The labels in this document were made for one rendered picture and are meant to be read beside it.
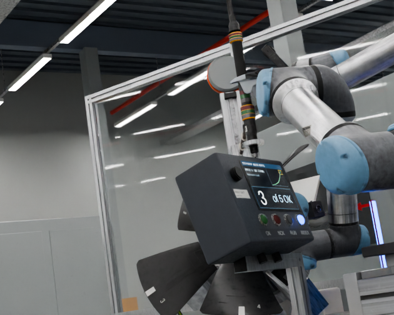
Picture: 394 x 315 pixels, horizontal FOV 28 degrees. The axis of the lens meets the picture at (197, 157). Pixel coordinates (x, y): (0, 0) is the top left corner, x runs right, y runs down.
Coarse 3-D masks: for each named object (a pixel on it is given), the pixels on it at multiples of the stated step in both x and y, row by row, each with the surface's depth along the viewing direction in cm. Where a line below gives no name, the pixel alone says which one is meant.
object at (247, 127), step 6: (234, 18) 249; (234, 24) 248; (234, 30) 251; (240, 30) 249; (246, 120) 242; (252, 120) 242; (246, 126) 242; (252, 126) 242; (246, 132) 242; (252, 132) 241; (252, 138) 241; (252, 150) 241
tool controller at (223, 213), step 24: (192, 168) 153; (216, 168) 149; (240, 168) 155; (264, 168) 162; (192, 192) 152; (216, 192) 149; (240, 192) 150; (288, 192) 165; (192, 216) 152; (216, 216) 149; (240, 216) 146; (216, 240) 148; (240, 240) 145; (264, 240) 148; (288, 240) 156; (312, 240) 164
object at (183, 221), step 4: (184, 204) 270; (184, 208) 270; (180, 212) 272; (180, 216) 271; (184, 216) 269; (188, 216) 268; (180, 220) 271; (184, 220) 269; (188, 220) 267; (180, 224) 271; (184, 224) 269; (188, 224) 267; (192, 224) 266; (180, 228) 271; (184, 228) 269; (188, 228) 267; (192, 228) 266
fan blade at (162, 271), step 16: (160, 256) 247; (176, 256) 245; (192, 256) 243; (144, 272) 247; (160, 272) 245; (176, 272) 243; (192, 272) 243; (208, 272) 242; (144, 288) 246; (160, 288) 244; (176, 288) 242; (192, 288) 242; (160, 304) 242; (176, 304) 241
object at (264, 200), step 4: (252, 188) 154; (256, 188) 155; (260, 188) 157; (264, 188) 158; (256, 192) 154; (260, 192) 156; (264, 192) 157; (256, 196) 154; (260, 196) 155; (264, 196) 156; (260, 200) 154; (264, 200) 155; (268, 200) 157; (260, 204) 153; (264, 204) 154; (268, 204) 156; (260, 208) 152; (264, 208) 154; (268, 208) 155; (272, 208) 156
